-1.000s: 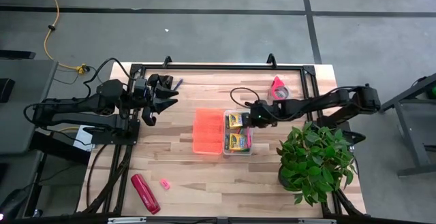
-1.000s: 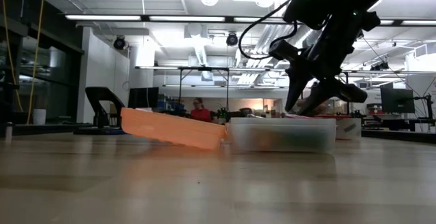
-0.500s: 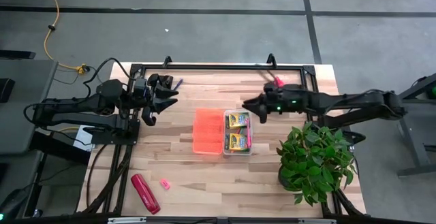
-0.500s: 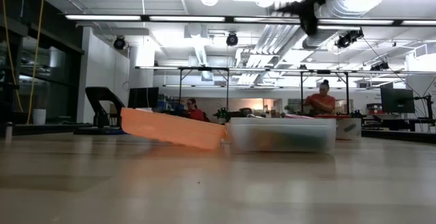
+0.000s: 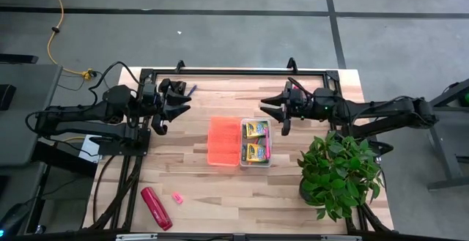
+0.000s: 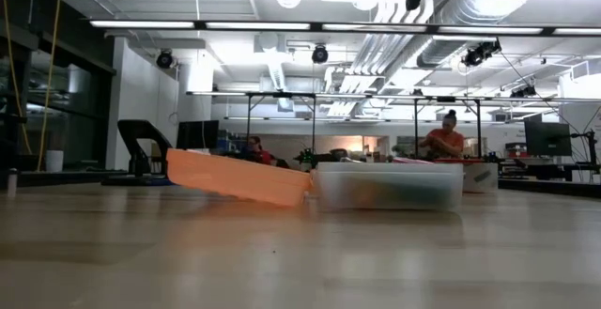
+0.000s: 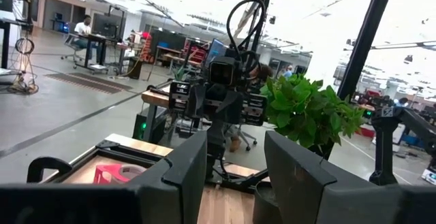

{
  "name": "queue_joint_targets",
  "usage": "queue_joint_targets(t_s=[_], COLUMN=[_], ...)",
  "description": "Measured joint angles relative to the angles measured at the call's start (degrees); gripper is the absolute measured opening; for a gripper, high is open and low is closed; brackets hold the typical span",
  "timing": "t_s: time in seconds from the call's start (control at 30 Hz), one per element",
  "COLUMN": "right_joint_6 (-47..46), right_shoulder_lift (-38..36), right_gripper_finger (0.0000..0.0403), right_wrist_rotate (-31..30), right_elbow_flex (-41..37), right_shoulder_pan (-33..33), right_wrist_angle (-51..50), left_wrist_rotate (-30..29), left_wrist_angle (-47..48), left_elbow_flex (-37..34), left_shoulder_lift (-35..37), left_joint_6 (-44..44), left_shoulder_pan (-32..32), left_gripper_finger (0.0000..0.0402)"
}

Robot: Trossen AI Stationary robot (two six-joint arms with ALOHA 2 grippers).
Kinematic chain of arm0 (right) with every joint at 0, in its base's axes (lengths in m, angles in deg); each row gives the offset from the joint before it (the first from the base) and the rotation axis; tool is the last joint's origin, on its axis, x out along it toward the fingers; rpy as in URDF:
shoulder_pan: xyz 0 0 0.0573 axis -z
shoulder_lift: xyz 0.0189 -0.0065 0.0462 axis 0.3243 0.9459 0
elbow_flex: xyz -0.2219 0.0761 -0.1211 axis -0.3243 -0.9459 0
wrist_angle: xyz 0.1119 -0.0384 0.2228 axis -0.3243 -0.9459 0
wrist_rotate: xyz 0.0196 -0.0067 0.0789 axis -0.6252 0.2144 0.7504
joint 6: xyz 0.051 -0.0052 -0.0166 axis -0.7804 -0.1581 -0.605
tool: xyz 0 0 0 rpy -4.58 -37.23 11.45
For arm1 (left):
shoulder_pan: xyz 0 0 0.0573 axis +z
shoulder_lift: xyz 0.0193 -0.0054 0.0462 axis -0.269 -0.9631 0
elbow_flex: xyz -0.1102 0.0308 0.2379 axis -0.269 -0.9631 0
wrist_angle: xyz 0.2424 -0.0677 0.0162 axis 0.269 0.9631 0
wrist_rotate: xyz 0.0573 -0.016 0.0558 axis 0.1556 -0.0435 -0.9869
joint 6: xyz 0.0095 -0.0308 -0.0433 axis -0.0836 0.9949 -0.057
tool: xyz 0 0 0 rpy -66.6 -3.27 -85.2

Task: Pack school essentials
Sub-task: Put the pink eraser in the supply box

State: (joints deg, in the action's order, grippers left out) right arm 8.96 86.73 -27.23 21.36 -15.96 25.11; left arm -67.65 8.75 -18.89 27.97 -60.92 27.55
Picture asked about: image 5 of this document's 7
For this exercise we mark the clear pencil box orange lid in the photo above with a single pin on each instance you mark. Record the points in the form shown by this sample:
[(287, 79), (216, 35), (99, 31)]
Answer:
[(223, 142)]

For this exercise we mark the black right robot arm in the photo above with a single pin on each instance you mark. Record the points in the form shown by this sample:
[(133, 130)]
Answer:
[(384, 111)]

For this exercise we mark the red stapler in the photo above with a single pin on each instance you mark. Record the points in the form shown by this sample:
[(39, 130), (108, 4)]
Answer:
[(155, 208)]

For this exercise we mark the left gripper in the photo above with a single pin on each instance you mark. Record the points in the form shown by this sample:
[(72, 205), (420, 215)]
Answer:
[(163, 113)]

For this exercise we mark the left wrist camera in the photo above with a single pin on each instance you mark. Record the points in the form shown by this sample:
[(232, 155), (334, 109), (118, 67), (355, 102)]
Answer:
[(149, 93)]

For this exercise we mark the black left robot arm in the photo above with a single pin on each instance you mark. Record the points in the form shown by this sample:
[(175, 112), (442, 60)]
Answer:
[(73, 124)]

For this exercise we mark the pink pen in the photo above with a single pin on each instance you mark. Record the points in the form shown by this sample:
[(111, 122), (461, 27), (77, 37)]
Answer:
[(267, 145)]

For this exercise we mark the green plant in black pot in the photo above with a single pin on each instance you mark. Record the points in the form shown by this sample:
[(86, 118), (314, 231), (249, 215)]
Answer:
[(337, 171)]

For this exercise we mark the grey metal stand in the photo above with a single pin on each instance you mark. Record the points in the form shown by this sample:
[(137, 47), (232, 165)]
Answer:
[(445, 153)]

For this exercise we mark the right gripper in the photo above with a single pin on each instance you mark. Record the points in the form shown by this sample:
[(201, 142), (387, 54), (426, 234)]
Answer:
[(287, 111)]

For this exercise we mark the black aluminium table frame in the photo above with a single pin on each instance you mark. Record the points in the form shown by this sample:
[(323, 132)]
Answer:
[(238, 73)]

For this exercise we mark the pink eraser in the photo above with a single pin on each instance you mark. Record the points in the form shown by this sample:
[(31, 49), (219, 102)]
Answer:
[(177, 198)]

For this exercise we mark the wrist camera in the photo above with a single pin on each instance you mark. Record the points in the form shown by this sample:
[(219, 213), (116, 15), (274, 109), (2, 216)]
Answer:
[(149, 93), (298, 96)]

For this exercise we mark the grey desk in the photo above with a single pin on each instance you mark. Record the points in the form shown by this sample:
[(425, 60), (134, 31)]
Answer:
[(22, 124)]

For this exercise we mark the yellow green crayon box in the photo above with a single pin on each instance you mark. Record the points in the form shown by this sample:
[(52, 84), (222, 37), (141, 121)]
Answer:
[(255, 129), (255, 152)]

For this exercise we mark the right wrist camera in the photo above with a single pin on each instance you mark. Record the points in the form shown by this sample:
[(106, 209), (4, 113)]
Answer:
[(298, 96)]

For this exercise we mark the blue pen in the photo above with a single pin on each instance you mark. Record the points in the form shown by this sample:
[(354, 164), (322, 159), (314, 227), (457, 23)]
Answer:
[(192, 90)]

